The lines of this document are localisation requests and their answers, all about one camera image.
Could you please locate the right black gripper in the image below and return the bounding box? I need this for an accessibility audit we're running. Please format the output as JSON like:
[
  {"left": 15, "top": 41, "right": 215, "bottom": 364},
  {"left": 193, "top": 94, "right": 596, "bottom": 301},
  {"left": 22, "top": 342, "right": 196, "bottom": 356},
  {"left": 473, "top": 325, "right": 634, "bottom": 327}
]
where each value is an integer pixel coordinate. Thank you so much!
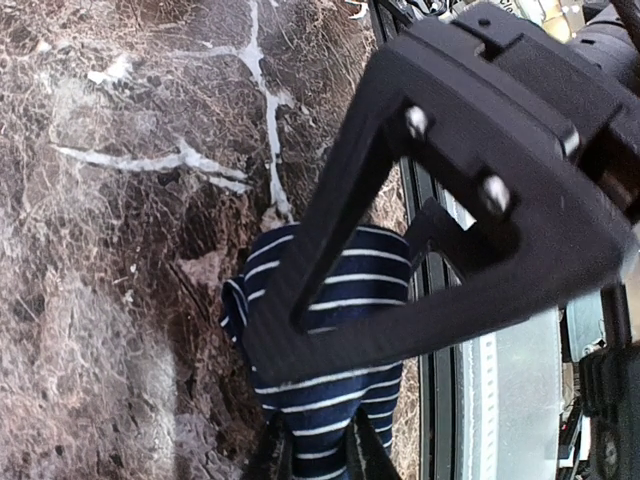
[{"left": 394, "top": 3, "right": 639, "bottom": 270}]

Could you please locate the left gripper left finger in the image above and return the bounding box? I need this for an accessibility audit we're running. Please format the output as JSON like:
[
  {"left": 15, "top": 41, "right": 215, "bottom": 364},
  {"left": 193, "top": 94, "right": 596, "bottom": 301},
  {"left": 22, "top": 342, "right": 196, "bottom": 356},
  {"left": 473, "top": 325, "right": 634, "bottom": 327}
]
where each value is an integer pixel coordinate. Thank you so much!
[{"left": 241, "top": 414, "right": 293, "bottom": 480}]

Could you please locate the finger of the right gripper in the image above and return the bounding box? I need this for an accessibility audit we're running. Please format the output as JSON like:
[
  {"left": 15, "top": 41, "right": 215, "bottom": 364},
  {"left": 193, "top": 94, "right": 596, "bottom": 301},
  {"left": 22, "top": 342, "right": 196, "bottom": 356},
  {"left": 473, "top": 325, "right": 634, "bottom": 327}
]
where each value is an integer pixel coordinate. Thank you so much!
[
  {"left": 244, "top": 45, "right": 412, "bottom": 380},
  {"left": 279, "top": 229, "right": 636, "bottom": 386}
]

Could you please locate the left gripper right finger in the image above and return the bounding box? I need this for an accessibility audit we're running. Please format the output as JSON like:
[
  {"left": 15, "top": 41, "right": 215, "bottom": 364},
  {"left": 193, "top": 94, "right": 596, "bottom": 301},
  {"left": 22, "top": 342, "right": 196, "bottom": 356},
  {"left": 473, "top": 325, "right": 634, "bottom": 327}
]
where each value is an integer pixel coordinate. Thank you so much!
[{"left": 344, "top": 408, "right": 398, "bottom": 480}]

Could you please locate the navy striped underwear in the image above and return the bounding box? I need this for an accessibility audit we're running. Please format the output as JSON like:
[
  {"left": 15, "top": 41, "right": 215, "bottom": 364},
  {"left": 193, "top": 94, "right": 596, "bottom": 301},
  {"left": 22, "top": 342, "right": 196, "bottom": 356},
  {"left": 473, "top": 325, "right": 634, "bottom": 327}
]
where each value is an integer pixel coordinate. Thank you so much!
[{"left": 220, "top": 223, "right": 413, "bottom": 479}]

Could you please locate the white slotted cable duct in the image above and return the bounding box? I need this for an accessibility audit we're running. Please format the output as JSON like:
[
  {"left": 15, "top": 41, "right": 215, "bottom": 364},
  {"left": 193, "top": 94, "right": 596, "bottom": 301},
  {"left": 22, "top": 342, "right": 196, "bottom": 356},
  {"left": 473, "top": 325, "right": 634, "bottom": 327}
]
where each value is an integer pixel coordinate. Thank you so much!
[{"left": 442, "top": 189, "right": 501, "bottom": 480}]

